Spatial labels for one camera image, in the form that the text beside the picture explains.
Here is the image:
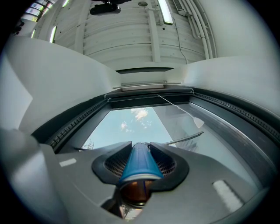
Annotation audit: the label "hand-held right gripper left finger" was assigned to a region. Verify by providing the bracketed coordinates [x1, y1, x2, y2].
[0, 128, 133, 224]

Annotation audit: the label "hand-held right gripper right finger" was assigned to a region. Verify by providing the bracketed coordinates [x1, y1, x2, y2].
[135, 141, 271, 224]

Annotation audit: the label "window glass pane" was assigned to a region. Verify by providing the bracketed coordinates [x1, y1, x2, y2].
[82, 102, 263, 191]

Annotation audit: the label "white ceiling pipes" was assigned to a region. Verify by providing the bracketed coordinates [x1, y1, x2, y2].
[185, 0, 217, 60]

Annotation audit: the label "high row of windows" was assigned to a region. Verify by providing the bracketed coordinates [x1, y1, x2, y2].
[21, 0, 56, 22]

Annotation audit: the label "black ceiling-mounted device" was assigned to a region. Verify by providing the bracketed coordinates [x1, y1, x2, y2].
[90, 0, 132, 16]

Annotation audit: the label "ceiling air vent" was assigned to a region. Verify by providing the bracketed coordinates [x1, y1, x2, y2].
[172, 0, 185, 12]

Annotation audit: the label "white blind pull cord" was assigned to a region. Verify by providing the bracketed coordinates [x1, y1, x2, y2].
[157, 94, 205, 129]

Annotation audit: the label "dark grey window frame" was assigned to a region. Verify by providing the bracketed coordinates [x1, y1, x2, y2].
[31, 86, 280, 155]

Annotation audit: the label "thin ceiling cable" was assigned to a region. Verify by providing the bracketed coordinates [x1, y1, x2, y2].
[174, 21, 189, 64]

